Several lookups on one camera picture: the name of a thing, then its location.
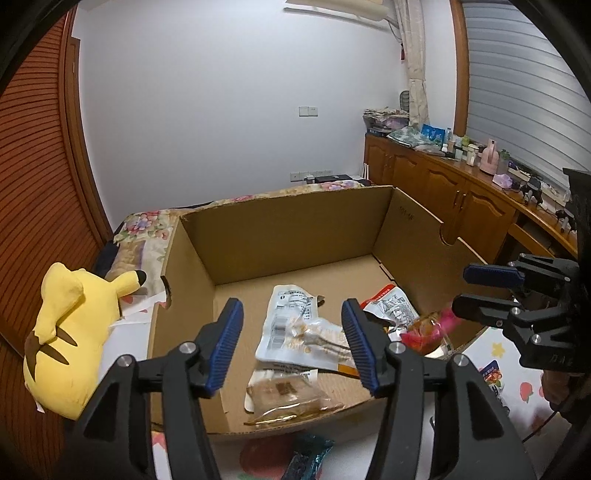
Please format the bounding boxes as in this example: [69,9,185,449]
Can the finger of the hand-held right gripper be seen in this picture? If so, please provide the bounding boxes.
[451,294,568,352]
[463,255,580,296]

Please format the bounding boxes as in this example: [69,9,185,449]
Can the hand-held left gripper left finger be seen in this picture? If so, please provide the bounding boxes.
[65,298,244,480]

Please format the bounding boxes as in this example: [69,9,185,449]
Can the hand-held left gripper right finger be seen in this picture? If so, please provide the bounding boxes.
[341,298,539,480]

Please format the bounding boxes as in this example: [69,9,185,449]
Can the red and white snack packet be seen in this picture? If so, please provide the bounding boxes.
[361,285,421,333]

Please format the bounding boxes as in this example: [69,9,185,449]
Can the pink snack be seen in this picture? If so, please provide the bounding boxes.
[399,308,462,356]

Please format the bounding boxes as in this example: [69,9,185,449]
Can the long white snack packet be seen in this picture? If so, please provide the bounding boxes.
[255,285,358,372]

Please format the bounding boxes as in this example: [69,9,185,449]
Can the clear pastry pack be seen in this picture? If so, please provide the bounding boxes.
[244,367,345,428]

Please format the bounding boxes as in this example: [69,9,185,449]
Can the cardboard box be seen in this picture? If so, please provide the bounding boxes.
[147,185,502,437]

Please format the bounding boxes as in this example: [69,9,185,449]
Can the blue and white snack packet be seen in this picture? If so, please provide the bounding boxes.
[480,362,504,393]

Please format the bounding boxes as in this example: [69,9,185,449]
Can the white floral tablecloth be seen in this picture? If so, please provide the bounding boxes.
[111,286,573,480]

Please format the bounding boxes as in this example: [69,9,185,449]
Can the wooden cabinet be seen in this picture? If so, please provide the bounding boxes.
[364,133,583,278]

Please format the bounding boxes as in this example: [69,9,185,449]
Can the pink bottle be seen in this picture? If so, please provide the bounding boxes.
[480,138,499,178]

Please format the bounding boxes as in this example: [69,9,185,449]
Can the teal snack packet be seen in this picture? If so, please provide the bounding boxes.
[277,433,335,480]

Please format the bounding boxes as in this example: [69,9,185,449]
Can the yellow plush toy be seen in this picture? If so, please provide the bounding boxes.
[23,262,147,421]

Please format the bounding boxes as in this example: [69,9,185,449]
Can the green patterned cloth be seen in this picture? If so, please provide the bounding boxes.
[388,127,439,148]

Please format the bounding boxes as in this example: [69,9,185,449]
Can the grey window blind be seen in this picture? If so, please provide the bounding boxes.
[462,0,591,190]

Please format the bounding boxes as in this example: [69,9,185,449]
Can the stack of folded cloths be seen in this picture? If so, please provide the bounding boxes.
[362,107,411,132]

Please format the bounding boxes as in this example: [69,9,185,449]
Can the cream curtain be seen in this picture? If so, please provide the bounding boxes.
[392,0,432,125]

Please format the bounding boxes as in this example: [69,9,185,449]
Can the wooden slatted wardrobe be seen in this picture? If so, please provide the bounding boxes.
[0,14,114,480]

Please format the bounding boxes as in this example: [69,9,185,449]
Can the wooden window frame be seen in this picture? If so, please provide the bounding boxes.
[448,0,469,137]

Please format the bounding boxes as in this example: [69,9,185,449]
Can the wall air conditioner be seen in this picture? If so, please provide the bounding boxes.
[284,0,398,19]

